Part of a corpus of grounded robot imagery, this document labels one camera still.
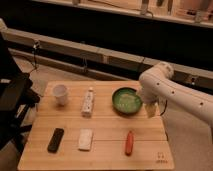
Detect white plastic cup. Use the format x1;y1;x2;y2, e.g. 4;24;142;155
52;84;68;106

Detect black remote control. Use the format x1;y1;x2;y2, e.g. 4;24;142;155
47;128;64;153

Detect black cable on wall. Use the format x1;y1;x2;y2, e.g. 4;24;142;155
30;40;41;72

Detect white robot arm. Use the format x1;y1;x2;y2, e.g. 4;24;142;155
138;62;213;127

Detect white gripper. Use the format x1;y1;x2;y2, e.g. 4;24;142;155
138;87;159;118

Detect white rectangular sponge block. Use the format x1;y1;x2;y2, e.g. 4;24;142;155
78;129;93;151

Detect green ceramic bowl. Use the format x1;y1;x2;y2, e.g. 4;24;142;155
112;87;143;115

